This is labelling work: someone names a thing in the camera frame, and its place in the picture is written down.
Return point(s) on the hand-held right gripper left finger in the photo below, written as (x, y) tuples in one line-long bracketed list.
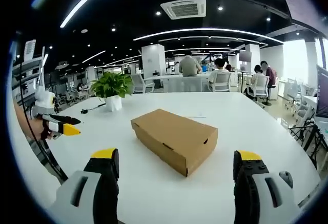
[(84, 190)]

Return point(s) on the computer monitor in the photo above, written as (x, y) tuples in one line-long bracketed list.
[(322, 93)]

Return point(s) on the white plant pot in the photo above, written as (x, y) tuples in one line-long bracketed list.
[(113, 103)]

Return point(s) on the green potted plant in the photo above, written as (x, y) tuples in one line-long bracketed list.
[(111, 84)]

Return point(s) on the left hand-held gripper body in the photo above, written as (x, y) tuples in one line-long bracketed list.
[(45, 102)]

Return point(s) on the person's left hand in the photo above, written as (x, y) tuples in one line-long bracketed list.
[(38, 129)]

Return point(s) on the white office chair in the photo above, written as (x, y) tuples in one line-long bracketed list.
[(221, 81), (143, 83), (262, 86)]

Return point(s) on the white long desk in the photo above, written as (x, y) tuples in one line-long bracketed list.
[(188, 83)]

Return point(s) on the ceiling air conditioner vent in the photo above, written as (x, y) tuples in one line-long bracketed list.
[(183, 8)]

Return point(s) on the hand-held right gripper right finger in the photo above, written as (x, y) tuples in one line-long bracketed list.
[(258, 190)]

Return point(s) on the brown cardboard shoe box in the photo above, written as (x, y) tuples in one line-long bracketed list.
[(176, 139)]

